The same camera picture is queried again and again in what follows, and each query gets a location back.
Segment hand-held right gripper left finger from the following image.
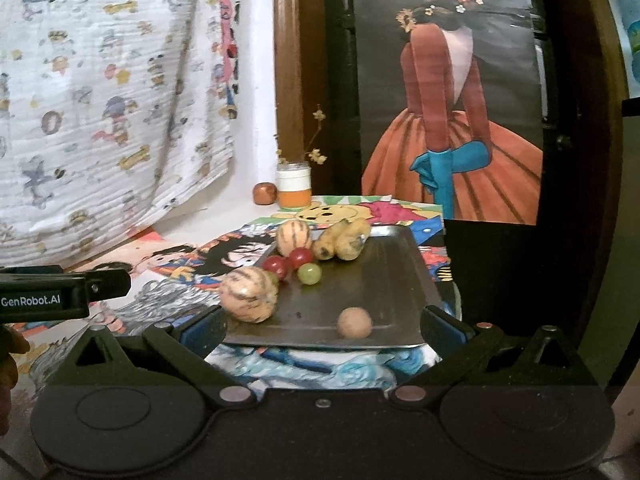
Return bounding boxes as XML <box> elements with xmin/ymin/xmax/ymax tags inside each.
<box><xmin>50</xmin><ymin>305</ymin><xmax>256</xmax><ymax>407</ymax></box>

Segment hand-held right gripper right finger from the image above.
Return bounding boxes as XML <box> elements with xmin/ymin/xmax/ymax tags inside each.
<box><xmin>387</xmin><ymin>305</ymin><xmax>601</xmax><ymax>407</ymax></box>

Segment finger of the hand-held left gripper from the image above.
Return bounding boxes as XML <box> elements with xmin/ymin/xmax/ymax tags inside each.
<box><xmin>65</xmin><ymin>268</ymin><xmax>133</xmax><ymax>304</ymax></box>

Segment striped yellow melon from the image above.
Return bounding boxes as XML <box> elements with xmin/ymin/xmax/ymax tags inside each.
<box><xmin>276</xmin><ymin>220</ymin><xmax>312</xmax><ymax>258</ymax></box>
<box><xmin>218</xmin><ymin>266</ymin><xmax>279</xmax><ymax>324</ymax></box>

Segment metal tray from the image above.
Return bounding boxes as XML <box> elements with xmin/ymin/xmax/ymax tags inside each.
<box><xmin>220</xmin><ymin>225</ymin><xmax>446</xmax><ymax>351</ymax></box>

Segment brown round fruit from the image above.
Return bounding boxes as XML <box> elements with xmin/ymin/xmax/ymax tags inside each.
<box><xmin>337</xmin><ymin>307</ymin><xmax>373</xmax><ymax>339</ymax></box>

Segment yellow banana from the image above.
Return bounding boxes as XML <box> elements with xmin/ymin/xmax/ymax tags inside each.
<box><xmin>312</xmin><ymin>222</ymin><xmax>351</xmax><ymax>261</ymax></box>
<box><xmin>334</xmin><ymin>216</ymin><xmax>372</xmax><ymax>261</ymax></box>

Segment person's left hand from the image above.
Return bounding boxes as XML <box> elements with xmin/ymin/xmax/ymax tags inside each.
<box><xmin>0</xmin><ymin>326</ymin><xmax>31</xmax><ymax>436</ymax></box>

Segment white-haired figure drawing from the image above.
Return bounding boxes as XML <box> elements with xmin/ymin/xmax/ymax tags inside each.
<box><xmin>15</xmin><ymin>272</ymin><xmax>442</xmax><ymax>392</ymax></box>

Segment white and orange jar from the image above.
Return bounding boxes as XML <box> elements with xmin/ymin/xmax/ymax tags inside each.
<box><xmin>276</xmin><ymin>162</ymin><xmax>312</xmax><ymax>210</ymax></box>

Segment white printed blanket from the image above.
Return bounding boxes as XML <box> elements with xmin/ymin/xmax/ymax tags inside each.
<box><xmin>0</xmin><ymin>0</ymin><xmax>237</xmax><ymax>268</ymax></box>

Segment yellow flower twigs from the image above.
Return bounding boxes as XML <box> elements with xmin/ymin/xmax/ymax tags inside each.
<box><xmin>274</xmin><ymin>105</ymin><xmax>329</xmax><ymax>167</ymax></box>

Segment wall poster orange dress figure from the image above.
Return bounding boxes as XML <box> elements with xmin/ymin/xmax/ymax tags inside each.
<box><xmin>350</xmin><ymin>0</ymin><xmax>546</xmax><ymax>226</ymax></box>

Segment brown wooden door frame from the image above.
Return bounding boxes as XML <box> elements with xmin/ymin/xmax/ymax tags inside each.
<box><xmin>272</xmin><ymin>0</ymin><xmax>362</xmax><ymax>197</ymax></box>

